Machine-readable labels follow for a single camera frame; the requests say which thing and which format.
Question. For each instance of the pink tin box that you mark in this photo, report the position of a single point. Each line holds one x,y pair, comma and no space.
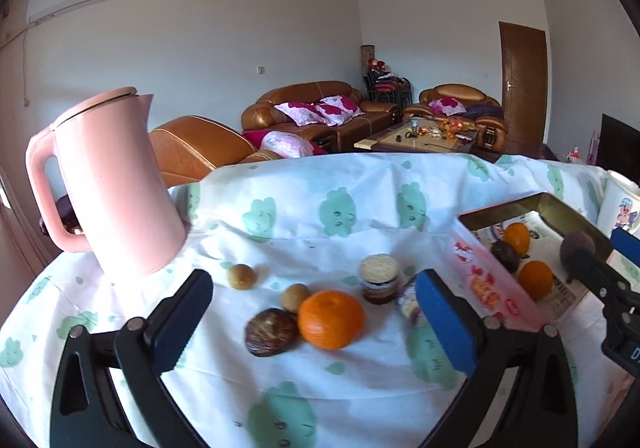
488,283

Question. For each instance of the magenta white pillow right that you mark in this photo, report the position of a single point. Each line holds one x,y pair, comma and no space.
339,110

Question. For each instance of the white cartoon pig mug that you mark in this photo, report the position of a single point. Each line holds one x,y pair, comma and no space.
620,205

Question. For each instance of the pink floral pillow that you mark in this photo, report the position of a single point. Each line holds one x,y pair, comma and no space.
289,146

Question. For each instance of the pink electric kettle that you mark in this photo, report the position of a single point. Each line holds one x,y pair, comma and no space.
110,173

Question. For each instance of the printed paper liner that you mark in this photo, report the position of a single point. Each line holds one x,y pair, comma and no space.
545,245

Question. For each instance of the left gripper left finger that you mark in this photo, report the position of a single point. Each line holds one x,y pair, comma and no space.
86,411

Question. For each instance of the brown wooden door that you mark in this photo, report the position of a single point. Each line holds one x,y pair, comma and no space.
524,82

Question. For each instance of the magenta white pillow left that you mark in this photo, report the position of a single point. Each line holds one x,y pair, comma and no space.
301,114

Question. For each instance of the wrinkled brown passion fruit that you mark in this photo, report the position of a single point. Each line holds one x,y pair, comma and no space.
271,332

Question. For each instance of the small jar with lid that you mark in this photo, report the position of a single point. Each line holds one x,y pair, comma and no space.
379,278

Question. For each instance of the black television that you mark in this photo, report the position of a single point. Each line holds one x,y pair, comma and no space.
619,148

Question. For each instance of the white green patterned tablecloth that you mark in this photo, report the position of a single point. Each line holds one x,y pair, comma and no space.
309,221

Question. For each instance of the wooden coffee table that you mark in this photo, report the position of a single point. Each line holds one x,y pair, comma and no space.
420,135

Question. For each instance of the small tan longan fruit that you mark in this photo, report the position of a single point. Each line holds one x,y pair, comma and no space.
241,277

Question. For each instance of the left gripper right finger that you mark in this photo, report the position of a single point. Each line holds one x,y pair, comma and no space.
540,408

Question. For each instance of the large orange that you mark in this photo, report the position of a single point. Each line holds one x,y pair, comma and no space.
331,320

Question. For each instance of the stacked dark chairs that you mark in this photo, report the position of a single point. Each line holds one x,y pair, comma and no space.
388,88

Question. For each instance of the brown leather armchair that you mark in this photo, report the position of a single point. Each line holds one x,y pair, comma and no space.
188,148
465,103

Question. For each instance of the brown leather armchair far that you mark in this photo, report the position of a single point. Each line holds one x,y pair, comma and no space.
465,103

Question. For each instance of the brown leather armchair near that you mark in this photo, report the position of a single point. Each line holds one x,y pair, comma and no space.
188,148

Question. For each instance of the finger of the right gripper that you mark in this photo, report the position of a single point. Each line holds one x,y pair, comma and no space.
597,276
627,245

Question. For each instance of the brown leather long sofa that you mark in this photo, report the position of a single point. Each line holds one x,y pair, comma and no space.
377,115

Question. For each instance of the magenta white pillow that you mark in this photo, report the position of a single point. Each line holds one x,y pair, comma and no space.
301,114
339,110

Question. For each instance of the snack cake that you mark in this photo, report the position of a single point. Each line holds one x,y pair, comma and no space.
408,305

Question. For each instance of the dark purple round fruit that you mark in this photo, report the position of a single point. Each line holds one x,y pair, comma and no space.
574,243

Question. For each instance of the magenta pillow on armchair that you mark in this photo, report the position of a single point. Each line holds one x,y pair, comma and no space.
446,107

